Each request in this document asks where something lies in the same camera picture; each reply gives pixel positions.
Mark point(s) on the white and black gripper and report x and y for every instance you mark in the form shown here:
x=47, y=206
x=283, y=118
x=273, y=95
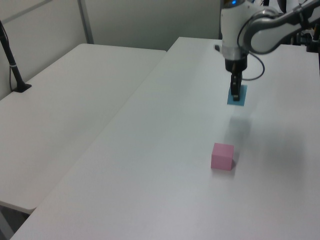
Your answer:
x=235, y=65

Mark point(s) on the pink cube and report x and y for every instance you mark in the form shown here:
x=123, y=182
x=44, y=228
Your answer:
x=221, y=157

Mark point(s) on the black camera stand pole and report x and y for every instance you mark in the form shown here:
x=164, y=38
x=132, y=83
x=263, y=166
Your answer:
x=11, y=62

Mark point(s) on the black clamp mount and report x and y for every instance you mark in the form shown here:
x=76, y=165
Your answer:
x=312, y=47

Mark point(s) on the white rounded-corner table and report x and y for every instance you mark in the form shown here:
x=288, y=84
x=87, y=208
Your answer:
x=62, y=112

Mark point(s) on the blue cube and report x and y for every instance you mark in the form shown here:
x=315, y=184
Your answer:
x=243, y=96

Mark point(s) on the grey metal partition post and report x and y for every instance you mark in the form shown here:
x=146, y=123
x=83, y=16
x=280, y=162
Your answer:
x=86, y=22

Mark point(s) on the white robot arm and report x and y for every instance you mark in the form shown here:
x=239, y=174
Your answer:
x=265, y=37

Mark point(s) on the grey table leg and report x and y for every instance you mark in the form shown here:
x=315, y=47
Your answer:
x=6, y=225

